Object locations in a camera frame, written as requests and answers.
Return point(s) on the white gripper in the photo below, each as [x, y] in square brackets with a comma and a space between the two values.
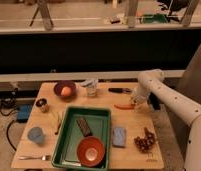
[138, 100]

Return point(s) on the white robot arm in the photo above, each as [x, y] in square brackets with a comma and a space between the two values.
[189, 111]

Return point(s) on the blue sponge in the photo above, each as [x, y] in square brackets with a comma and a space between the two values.
[119, 137]

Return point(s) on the bunch of dark grapes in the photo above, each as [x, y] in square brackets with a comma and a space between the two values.
[146, 143]

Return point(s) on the wooden table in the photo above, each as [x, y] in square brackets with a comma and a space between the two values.
[120, 158]

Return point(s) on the green plastic tray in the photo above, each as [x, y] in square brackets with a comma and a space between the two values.
[70, 135]

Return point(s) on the clear plastic cup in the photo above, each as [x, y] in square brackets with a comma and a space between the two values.
[91, 87]

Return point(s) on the dark chocolate bar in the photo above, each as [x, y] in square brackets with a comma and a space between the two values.
[84, 127]

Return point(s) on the red bowl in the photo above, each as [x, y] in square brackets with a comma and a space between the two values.
[90, 151]

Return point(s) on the orange fruit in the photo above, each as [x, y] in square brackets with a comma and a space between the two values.
[66, 91]

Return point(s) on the purple bowl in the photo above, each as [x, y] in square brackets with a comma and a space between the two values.
[64, 83]

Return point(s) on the banana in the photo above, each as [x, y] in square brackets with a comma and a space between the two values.
[55, 120]

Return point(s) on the small dark tin can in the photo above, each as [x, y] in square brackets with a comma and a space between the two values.
[42, 105]

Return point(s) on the silver fork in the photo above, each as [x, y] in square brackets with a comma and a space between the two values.
[43, 158]

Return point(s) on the blue cup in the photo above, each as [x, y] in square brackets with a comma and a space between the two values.
[36, 135]

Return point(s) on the blue power box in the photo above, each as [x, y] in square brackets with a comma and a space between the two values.
[23, 113]

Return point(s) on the black handled knife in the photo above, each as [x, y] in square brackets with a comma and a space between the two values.
[120, 90]

